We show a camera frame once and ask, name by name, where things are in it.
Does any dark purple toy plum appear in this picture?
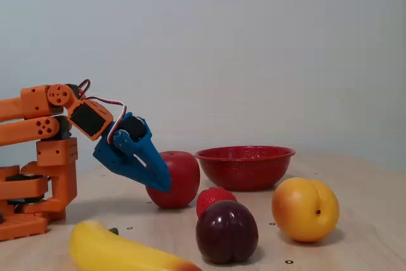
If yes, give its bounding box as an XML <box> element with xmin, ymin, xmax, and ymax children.
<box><xmin>195</xmin><ymin>200</ymin><xmax>259</xmax><ymax>265</ymax></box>

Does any red speckled enamel bowl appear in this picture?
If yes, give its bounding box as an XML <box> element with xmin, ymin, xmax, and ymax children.
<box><xmin>193</xmin><ymin>145</ymin><xmax>296</xmax><ymax>192</ymax></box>

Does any red toy apple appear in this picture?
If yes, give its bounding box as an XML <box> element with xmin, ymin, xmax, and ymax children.
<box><xmin>145</xmin><ymin>150</ymin><xmax>202</xmax><ymax>210</ymax></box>

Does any orange toy apricot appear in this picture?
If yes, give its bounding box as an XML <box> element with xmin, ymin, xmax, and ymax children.
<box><xmin>271</xmin><ymin>176</ymin><xmax>341</xmax><ymax>243</ymax></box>

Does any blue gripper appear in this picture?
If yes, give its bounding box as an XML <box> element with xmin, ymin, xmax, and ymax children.
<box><xmin>93</xmin><ymin>112</ymin><xmax>173</xmax><ymax>193</ymax></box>

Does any red toy strawberry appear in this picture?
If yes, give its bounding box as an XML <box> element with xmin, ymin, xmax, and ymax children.
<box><xmin>195</xmin><ymin>187</ymin><xmax>238</xmax><ymax>220</ymax></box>

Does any red black wrist cable loop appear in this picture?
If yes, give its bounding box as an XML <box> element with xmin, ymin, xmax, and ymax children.
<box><xmin>77</xmin><ymin>78</ymin><xmax>92</xmax><ymax>98</ymax></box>

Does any yellow toy banana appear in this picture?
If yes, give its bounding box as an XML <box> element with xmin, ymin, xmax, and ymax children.
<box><xmin>69</xmin><ymin>220</ymin><xmax>204</xmax><ymax>271</ymax></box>

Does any white red gripper servo cable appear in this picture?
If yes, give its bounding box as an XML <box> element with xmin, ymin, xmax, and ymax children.
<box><xmin>86</xmin><ymin>95</ymin><xmax>128</xmax><ymax>144</ymax></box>

